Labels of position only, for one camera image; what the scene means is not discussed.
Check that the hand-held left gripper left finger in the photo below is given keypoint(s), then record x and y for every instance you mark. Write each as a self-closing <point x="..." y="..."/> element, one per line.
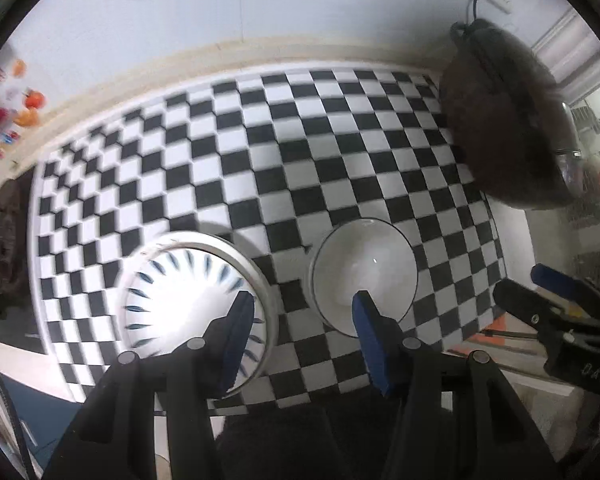
<point x="240" y="332"/>

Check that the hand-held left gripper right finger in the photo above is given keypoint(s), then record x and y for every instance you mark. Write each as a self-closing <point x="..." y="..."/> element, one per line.
<point x="367" y="342"/>

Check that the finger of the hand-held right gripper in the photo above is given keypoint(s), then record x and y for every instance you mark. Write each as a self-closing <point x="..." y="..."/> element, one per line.
<point x="525" y="302"/>
<point x="550" y="277"/>

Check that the blue striped white plate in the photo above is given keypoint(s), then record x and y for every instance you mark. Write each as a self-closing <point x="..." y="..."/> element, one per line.
<point x="180" y="305"/>

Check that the white plate blue petal pattern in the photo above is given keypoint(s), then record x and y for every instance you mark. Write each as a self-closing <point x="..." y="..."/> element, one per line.
<point x="242" y="262"/>

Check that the white bowl dark rim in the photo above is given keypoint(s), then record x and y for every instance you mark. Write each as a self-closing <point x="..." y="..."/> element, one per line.
<point x="365" y="270"/>

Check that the black white checkered tablecloth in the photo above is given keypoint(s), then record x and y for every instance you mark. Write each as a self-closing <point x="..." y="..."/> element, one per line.
<point x="305" y="160"/>

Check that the black gas stove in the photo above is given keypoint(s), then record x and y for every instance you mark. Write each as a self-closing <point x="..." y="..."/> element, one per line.
<point x="2" y="240"/>

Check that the colourful wall sticker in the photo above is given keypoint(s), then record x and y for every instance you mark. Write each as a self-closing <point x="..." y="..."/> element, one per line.
<point x="10" y="110"/>

